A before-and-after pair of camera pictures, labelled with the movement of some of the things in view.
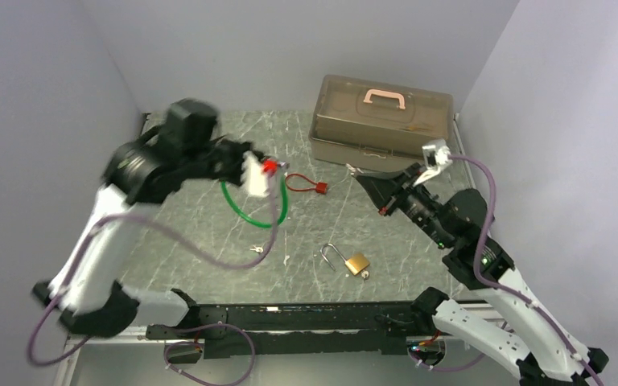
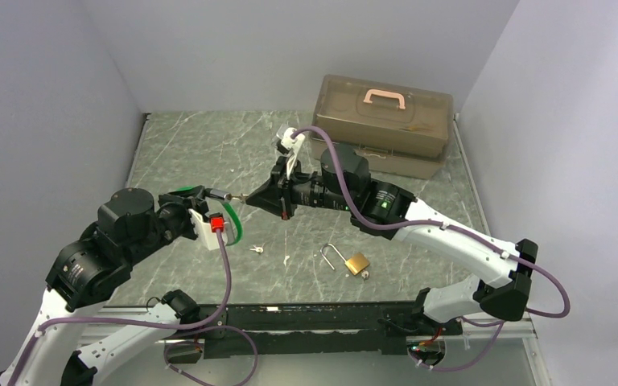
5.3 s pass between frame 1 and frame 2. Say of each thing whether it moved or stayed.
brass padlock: stayed
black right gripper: moved
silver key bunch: stayed
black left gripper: moved
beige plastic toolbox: stayed
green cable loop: moved
